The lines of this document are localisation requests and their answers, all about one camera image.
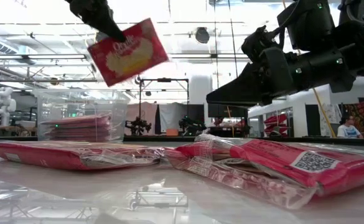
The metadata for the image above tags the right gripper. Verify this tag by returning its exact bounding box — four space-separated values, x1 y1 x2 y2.
206 46 297 107

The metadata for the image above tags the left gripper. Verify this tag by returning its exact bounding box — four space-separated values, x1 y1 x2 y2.
65 0 127 43

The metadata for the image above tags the clear plastic bin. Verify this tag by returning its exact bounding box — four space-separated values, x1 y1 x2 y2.
32 88 131 143

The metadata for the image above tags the white patterned cloth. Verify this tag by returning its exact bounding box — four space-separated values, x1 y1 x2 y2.
320 103 344 138

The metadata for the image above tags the person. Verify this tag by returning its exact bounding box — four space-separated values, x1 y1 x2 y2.
337 114 364 139

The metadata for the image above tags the colourful patterned fabric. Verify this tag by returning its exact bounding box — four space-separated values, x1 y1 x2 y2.
340 101 364 130

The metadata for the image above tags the wooden workbench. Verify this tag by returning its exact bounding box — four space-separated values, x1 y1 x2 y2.
0 124 39 137

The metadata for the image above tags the black wall monitor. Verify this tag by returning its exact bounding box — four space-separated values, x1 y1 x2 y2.
207 104 249 119

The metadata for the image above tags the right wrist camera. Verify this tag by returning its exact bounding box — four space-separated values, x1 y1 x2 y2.
241 25 284 62

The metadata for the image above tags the black ceiling cord reel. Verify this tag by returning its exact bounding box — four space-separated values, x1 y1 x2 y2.
193 26 211 45

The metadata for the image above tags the black metal gantry frame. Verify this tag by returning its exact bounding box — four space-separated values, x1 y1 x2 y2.
138 77 190 110

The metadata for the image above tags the yellow extension cord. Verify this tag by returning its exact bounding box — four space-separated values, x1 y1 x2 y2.
311 88 337 138

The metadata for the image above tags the black aluminium table frame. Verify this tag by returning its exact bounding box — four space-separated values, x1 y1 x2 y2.
0 134 364 147

